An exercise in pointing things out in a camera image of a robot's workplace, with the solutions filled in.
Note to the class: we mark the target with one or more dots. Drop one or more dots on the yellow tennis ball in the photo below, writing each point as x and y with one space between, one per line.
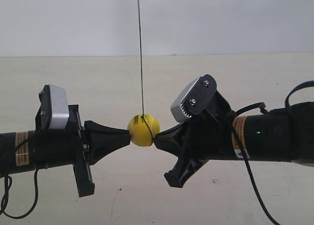
143 129

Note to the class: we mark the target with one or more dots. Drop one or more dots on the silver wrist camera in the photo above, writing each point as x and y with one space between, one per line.
194 98
54 110

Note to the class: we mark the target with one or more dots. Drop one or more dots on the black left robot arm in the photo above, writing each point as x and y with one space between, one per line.
16 151

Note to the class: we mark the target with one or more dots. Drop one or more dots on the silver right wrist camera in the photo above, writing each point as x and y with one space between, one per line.
194 98

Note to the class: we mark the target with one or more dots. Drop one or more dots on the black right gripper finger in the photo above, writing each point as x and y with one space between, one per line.
170 137
171 146

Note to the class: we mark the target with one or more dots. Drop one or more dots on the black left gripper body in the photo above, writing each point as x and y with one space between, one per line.
56 148

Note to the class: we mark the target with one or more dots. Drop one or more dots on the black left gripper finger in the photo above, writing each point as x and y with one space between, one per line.
101 149
96 131

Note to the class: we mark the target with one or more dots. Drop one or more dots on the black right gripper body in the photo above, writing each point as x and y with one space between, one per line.
205 137

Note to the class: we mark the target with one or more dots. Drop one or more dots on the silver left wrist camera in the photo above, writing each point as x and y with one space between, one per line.
54 110

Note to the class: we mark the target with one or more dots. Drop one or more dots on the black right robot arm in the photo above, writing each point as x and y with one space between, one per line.
280 135

